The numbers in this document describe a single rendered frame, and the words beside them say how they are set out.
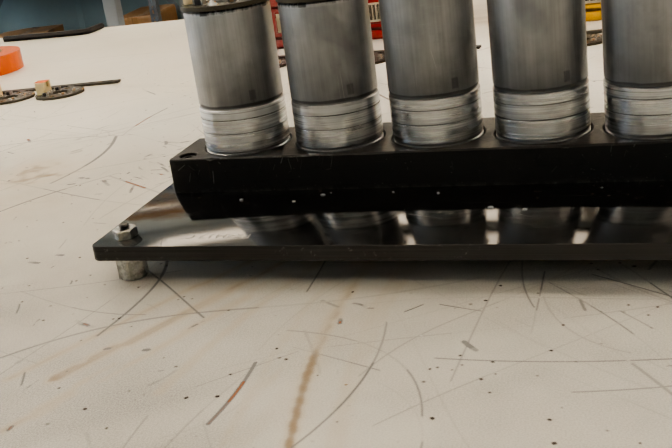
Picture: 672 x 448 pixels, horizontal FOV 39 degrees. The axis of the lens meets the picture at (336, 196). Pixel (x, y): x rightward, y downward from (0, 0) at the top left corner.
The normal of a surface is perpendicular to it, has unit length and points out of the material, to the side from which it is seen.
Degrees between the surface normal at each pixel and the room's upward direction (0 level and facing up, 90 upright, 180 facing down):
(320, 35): 90
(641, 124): 90
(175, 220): 0
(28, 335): 0
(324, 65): 90
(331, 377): 0
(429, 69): 90
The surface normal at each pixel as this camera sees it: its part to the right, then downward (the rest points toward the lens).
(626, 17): -0.69, 0.32
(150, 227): -0.13, -0.94
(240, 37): 0.36, 0.26
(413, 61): -0.40, 0.34
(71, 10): -0.18, 0.34
